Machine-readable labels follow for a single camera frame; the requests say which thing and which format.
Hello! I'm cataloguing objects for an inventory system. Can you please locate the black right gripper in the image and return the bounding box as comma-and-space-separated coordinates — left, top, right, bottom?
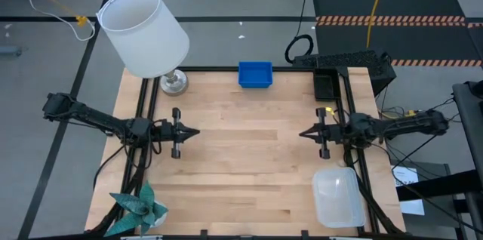
299, 106, 350, 160

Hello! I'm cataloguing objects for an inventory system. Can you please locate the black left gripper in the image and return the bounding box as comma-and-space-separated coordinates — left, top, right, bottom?
152, 107, 201, 158

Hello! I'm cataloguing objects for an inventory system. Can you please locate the black slotted plastic basket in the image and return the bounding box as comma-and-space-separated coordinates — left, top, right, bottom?
312, 67, 342, 101

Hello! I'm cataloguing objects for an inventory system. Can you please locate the clear plastic storage bin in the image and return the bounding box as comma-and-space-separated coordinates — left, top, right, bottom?
314, 170, 363, 226
311, 166, 367, 229

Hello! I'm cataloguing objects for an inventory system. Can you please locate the blue slotted plastic basket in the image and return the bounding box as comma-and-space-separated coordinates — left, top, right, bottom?
238, 60, 274, 89

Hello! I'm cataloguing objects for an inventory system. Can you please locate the teal leaf potted plant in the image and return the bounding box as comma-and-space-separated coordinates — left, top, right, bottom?
109, 181, 169, 238

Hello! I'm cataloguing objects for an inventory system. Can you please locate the white paper sheet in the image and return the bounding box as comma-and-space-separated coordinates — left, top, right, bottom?
392, 165, 426, 217

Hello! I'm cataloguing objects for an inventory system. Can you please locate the white shade silver table lamp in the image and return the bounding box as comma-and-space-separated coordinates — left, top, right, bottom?
96, 0, 190, 97

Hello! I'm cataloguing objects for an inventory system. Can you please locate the black metal stand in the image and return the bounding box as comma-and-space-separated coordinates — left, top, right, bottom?
395, 79, 483, 240

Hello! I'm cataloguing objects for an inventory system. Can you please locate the black striped floor mat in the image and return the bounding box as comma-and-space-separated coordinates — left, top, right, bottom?
311, 0, 483, 68

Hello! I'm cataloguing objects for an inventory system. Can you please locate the grey floor object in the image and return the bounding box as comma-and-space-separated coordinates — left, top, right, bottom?
0, 45, 23, 58

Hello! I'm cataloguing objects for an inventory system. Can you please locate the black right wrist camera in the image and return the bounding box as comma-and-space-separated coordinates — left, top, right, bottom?
331, 123, 349, 140

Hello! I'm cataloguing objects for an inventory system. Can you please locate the black hanging cable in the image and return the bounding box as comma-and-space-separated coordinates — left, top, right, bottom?
285, 0, 315, 64

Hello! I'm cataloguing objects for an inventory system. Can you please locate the white floor cable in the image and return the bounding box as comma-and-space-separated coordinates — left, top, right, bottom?
18, 0, 97, 42

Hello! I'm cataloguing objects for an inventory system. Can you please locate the yellow hanging cable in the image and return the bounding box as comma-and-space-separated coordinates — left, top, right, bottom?
365, 0, 392, 49

